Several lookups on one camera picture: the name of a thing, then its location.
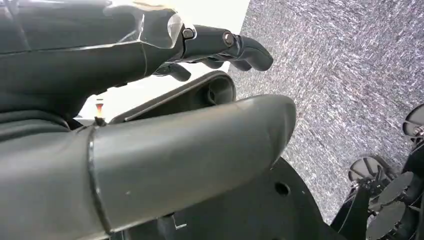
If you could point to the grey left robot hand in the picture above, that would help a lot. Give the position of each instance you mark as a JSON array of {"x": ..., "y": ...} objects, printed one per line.
[{"x": 165, "y": 159}]

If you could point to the black wheeled chair base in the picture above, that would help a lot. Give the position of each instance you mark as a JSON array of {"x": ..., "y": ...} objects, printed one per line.
[{"x": 391, "y": 198}]

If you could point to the black robot foot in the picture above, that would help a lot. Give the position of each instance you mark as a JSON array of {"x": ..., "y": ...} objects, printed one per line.
[{"x": 251, "y": 205}]

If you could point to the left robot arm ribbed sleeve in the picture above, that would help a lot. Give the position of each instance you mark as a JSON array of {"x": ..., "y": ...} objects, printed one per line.
[{"x": 30, "y": 124}]

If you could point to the orange drink bottle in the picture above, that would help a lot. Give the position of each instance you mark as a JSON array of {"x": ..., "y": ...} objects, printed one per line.
[{"x": 99, "y": 109}]

